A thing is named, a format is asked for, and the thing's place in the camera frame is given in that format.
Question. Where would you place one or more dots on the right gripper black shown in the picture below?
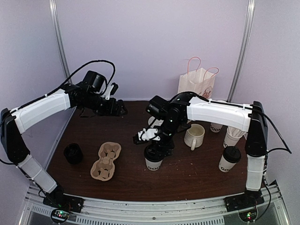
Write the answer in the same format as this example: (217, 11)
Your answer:
(170, 145)

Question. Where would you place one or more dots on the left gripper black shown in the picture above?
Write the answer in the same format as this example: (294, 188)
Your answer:
(110, 111)

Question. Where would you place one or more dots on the black lid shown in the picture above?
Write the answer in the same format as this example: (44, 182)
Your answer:
(232, 154)
(152, 155)

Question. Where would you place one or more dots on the stack of white paper cups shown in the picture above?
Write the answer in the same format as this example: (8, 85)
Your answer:
(214, 127)

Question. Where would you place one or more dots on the cardboard two-cup carrier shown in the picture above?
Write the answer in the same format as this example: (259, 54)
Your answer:
(103, 169)

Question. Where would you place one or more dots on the stack of black cup lids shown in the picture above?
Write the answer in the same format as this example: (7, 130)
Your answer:
(73, 154)

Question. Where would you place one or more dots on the white paper cup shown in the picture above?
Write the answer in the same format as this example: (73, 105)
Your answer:
(153, 165)
(224, 165)

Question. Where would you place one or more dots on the white paper takeout bag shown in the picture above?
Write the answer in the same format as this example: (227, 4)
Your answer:
(200, 81)

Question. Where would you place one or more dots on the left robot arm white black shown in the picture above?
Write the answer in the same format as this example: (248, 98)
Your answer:
(85, 94)

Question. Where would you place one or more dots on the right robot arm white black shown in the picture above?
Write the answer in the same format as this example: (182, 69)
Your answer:
(187, 106)

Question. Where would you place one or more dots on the white ceramic bowl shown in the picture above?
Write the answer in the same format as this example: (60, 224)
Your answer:
(150, 120)

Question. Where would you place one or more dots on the cream ribbed ceramic mug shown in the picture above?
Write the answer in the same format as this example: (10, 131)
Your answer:
(194, 136)

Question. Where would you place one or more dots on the paper cup holding straws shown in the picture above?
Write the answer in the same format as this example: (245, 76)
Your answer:
(230, 140)

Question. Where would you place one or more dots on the bundle of white straws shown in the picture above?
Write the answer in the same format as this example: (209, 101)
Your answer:
(236, 133)

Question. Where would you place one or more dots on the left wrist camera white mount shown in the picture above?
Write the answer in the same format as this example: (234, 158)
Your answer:
(110, 91)

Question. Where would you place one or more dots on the aluminium front rail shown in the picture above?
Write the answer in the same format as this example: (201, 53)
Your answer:
(210, 211)

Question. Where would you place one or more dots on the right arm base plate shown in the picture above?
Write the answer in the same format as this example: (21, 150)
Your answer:
(242, 201)

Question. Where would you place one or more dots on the left aluminium wall post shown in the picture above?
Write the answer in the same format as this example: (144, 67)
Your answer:
(56, 25)

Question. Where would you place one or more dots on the aluminium wall post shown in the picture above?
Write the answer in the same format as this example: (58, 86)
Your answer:
(243, 48)
(56, 25)

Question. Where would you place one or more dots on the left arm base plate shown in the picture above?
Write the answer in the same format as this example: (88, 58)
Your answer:
(68, 203)

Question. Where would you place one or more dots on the right aluminium wall post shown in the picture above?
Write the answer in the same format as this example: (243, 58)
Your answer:
(243, 48)

